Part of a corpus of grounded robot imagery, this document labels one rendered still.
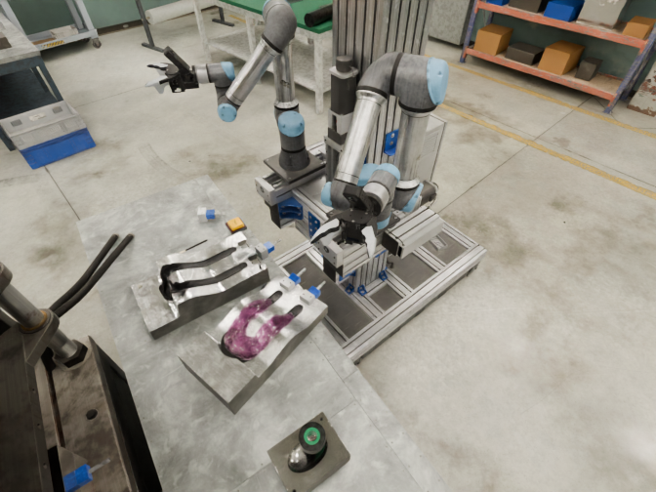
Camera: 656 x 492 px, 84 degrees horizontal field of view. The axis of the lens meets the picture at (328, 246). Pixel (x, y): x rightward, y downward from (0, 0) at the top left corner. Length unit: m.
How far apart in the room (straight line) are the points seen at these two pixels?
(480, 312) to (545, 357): 0.43
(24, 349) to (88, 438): 0.35
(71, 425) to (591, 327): 2.78
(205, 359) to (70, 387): 0.52
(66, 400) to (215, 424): 0.54
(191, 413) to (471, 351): 1.67
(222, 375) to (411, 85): 1.06
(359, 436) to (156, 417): 0.67
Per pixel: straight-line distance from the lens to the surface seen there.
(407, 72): 1.14
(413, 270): 2.45
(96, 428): 1.54
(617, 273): 3.36
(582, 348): 2.80
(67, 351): 1.64
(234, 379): 1.30
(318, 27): 4.10
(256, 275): 1.55
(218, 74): 1.72
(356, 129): 1.13
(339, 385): 1.37
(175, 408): 1.44
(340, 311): 2.21
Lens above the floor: 2.08
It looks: 48 degrees down
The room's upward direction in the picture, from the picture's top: straight up
